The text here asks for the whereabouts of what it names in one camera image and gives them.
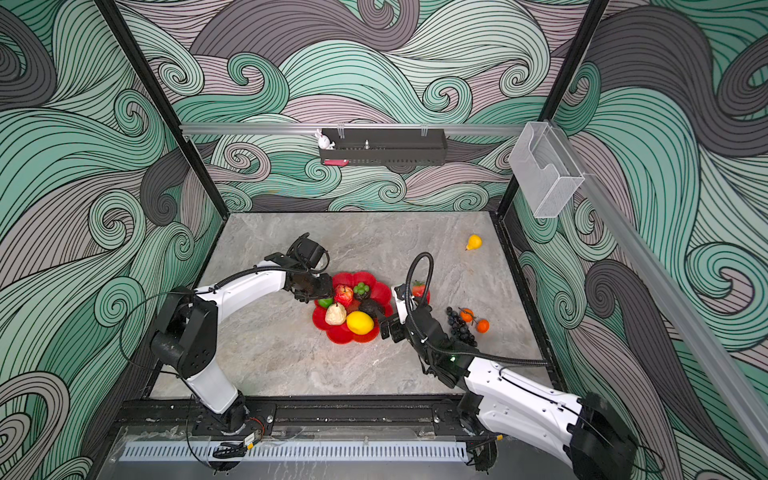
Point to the yellow fake lemon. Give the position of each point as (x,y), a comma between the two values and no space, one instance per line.
(360,323)

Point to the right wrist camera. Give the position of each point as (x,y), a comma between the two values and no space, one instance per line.
(403,301)

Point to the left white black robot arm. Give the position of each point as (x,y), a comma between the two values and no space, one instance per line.
(185,333)

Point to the small yellow fake pear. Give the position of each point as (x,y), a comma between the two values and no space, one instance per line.
(474,242)

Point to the clear acrylic wall holder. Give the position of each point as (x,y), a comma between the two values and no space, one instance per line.
(544,163)

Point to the dark fake grape bunch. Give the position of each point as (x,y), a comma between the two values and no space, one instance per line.
(459,329)

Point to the black wall shelf tray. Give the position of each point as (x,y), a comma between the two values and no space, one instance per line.
(390,147)

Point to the white perforated cable duct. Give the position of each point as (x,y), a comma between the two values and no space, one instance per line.
(301,451)

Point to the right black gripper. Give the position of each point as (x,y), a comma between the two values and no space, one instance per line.
(396,327)

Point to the small white rabbit figurine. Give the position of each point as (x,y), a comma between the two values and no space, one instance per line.
(323,141)

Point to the red fake strawberry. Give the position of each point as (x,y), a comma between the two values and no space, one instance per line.
(419,291)

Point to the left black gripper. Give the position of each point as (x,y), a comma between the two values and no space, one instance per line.
(325,290)

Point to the red fake apple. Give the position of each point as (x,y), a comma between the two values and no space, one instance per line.
(344,295)

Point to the beige fake pear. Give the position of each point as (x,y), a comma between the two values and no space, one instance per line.
(335,315)

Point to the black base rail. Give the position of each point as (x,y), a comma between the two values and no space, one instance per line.
(440,414)

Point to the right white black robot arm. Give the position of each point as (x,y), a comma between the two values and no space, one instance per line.
(584,432)

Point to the orange fake tangerine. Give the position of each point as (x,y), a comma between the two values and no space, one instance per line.
(482,326)
(467,315)

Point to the red flower-shaped fruit bowl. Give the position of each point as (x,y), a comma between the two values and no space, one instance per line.
(378,302)

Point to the dark fake avocado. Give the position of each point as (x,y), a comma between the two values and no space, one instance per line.
(373,309)

